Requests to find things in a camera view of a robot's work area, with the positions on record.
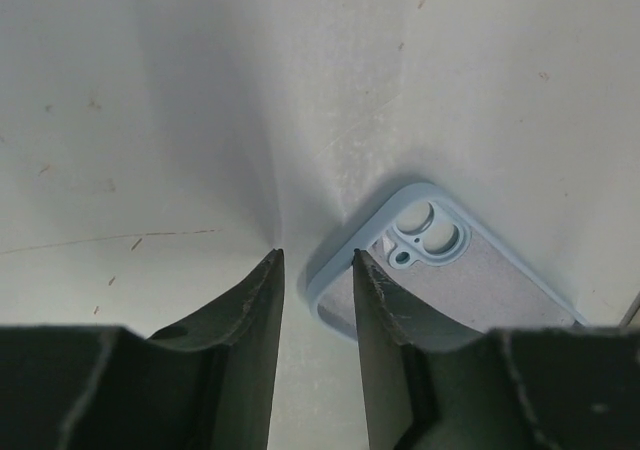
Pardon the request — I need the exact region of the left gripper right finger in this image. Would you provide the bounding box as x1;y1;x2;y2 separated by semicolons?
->
352;251;639;449

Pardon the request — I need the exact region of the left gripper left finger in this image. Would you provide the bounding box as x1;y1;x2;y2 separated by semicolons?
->
1;250;285;449

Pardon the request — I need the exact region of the translucent blue phone case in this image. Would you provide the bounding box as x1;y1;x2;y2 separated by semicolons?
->
301;182;588;340

